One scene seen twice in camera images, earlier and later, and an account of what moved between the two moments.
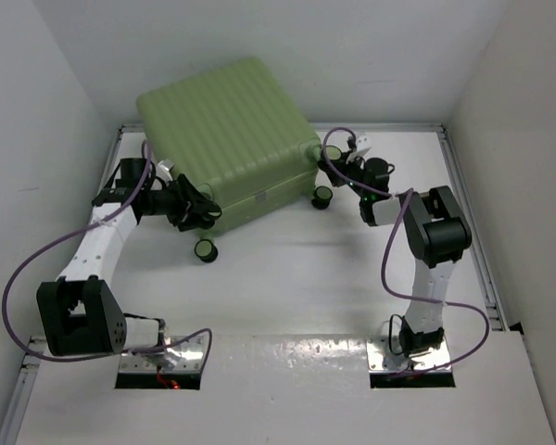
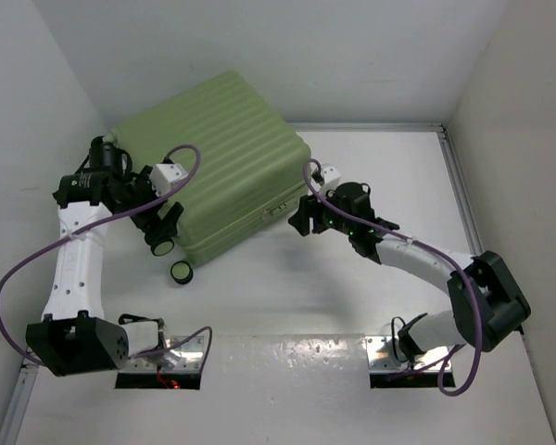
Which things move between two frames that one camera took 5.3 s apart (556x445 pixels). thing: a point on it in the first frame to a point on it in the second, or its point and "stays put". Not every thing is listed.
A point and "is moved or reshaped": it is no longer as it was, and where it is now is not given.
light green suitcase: (233, 133) is moved or reshaped
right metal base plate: (380, 357) stays put
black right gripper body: (352, 173) to (325, 218)
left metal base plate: (185, 356) stays put
